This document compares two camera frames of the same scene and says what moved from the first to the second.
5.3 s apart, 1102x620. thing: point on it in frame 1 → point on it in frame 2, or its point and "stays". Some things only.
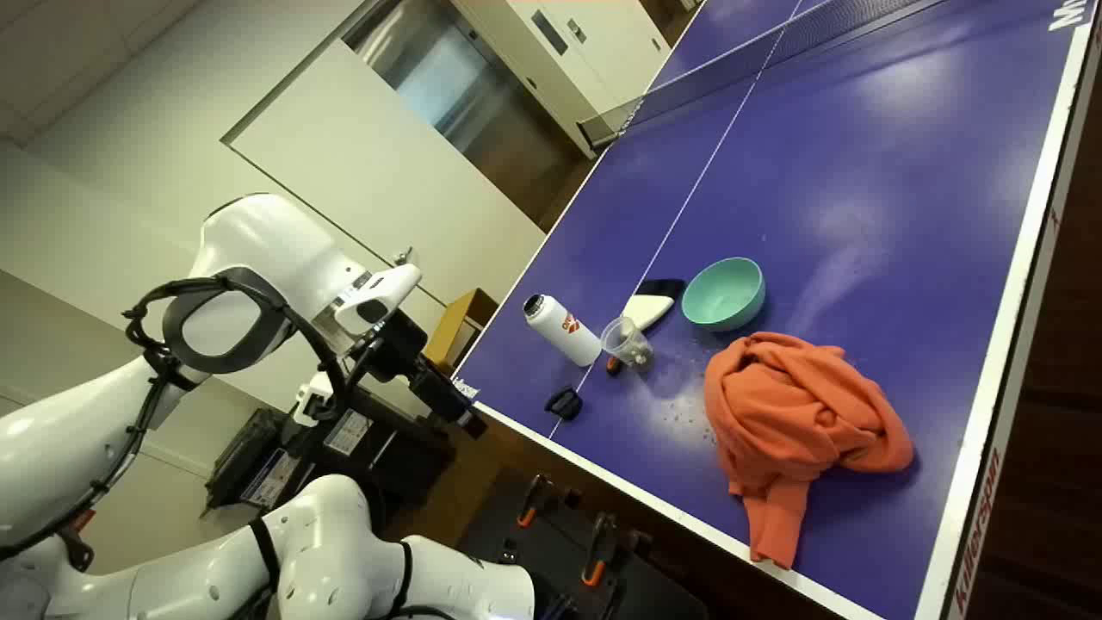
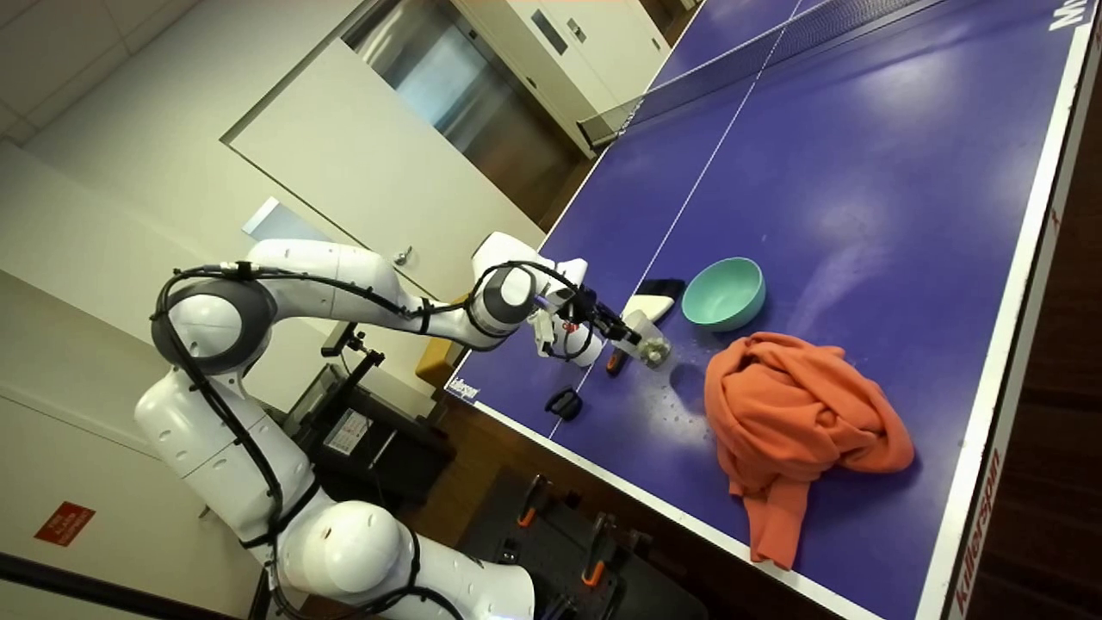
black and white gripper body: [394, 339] → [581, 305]
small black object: [565, 403] stays
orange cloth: [785, 412] stays
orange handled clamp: [528, 509] stays
